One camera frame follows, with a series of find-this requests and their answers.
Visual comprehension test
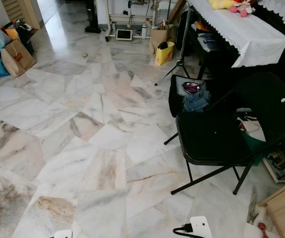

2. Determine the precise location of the plain brown paper bag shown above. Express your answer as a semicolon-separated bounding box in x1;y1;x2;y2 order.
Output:
149;25;175;54

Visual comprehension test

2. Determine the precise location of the wooden louvre door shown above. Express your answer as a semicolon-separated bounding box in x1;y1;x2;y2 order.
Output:
0;0;43;30

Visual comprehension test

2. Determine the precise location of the white metal rack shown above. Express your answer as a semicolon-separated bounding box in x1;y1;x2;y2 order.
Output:
104;0;183;41

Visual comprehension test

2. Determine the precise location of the black tripod stand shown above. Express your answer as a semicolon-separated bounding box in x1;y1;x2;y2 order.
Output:
154;7;193;86

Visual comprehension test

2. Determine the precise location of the white tablet device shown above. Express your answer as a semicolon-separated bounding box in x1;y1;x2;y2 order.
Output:
115;29;133;42

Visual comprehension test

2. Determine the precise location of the black bag with jeans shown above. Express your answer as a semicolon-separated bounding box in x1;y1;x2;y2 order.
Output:
169;74;218;119

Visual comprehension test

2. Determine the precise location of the black shopping bag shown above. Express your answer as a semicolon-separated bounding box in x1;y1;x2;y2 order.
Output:
12;20;35;55

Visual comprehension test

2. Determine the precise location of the black folding chair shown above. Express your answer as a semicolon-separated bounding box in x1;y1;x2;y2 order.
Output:
165;72;285;195

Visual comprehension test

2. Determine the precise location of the brown paper bag red tag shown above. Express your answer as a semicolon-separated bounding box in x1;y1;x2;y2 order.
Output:
0;39;37;77

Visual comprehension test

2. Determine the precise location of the black upright appliance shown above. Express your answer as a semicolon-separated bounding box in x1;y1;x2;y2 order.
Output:
85;0;102;34

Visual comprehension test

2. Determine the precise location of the green bag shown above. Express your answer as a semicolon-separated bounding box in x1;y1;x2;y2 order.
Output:
241;131;267;167

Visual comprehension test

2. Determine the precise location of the table with white tablecloth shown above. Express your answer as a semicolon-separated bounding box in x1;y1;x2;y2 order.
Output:
187;0;285;69

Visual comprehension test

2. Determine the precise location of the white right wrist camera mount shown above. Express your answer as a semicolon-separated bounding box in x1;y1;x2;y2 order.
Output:
190;216;214;238

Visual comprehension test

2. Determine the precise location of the yellow and pink plush toy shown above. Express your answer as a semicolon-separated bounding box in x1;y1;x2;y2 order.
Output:
208;0;256;18

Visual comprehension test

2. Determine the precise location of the white tray of books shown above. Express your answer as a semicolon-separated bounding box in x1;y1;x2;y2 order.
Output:
262;148;285;184

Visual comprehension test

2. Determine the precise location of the yellow paper bag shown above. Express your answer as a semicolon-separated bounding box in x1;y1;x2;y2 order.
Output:
155;41;175;66

